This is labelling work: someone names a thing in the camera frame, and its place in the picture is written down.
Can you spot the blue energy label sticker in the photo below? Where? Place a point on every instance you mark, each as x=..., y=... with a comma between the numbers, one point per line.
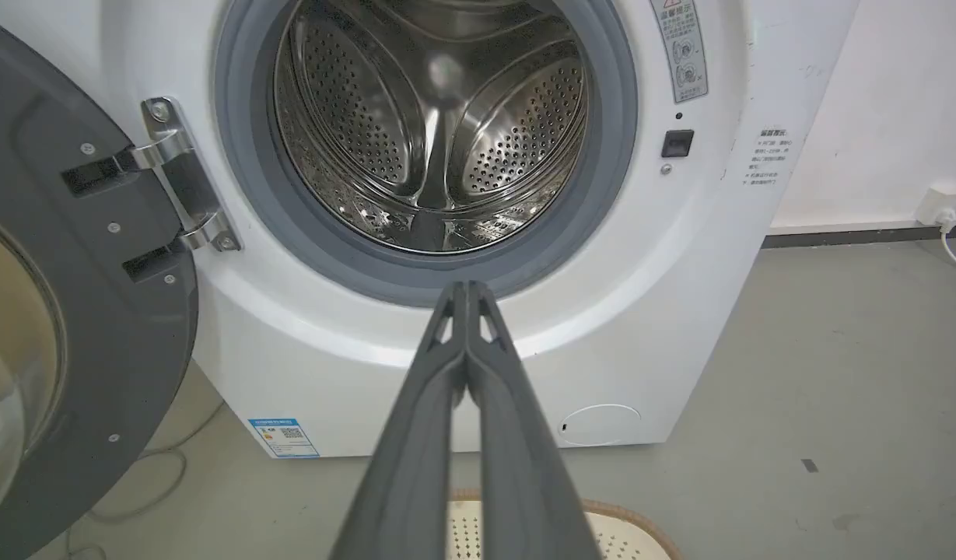
x=284, y=438

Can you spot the cream perforated laundry basket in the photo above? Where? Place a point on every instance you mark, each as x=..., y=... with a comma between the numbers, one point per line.
x=625, y=533

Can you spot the black door latch socket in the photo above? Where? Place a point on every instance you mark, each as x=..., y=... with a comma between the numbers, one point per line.
x=677, y=143

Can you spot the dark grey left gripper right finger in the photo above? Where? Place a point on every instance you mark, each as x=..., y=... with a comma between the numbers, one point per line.
x=524, y=459

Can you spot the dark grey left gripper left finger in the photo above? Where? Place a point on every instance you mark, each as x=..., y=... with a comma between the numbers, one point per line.
x=415, y=451

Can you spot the silver door hinge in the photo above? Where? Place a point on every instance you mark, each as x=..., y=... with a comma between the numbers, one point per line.
x=183, y=175

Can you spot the white wall power socket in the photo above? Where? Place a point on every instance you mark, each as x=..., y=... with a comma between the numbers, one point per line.
x=947, y=204

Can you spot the grey rubber door gasket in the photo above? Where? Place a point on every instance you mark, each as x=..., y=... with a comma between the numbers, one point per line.
x=602, y=194

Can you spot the stainless steel washing machine drum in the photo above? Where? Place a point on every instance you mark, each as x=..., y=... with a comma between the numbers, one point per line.
x=431, y=117

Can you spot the white warning label sticker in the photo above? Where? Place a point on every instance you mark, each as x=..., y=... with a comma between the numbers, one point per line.
x=681, y=48

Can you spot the white front-load washing machine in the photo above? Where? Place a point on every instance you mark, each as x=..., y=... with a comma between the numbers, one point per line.
x=664, y=327

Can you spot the grey washing machine door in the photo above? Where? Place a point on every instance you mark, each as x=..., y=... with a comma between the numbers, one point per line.
x=81, y=327

